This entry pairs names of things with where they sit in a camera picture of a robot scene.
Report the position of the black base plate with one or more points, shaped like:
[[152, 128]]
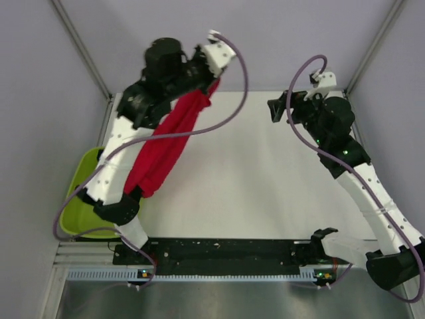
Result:
[[191, 256]]

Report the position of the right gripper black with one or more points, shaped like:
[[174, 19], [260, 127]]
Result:
[[298, 102]]

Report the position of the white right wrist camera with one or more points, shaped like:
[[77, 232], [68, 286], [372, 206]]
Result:
[[323, 83]]

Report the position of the aluminium frame post left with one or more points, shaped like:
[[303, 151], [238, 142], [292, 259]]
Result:
[[80, 47]]

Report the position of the aluminium frame post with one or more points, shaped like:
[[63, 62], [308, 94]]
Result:
[[80, 47], [385, 28]]

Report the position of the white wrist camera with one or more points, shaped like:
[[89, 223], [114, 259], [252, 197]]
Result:
[[323, 83], [217, 53]]

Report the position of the red t shirt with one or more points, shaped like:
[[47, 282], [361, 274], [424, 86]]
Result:
[[158, 157]]

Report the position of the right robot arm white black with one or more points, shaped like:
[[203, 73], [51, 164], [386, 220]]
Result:
[[397, 254]]

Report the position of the aluminium frame post right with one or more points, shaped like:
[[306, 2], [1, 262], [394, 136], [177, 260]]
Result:
[[385, 28]]

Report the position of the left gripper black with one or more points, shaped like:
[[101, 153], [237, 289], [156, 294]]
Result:
[[197, 56]]

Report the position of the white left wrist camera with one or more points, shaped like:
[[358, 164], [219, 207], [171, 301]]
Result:
[[217, 53]]

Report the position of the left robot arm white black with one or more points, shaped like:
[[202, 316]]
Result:
[[154, 117]]

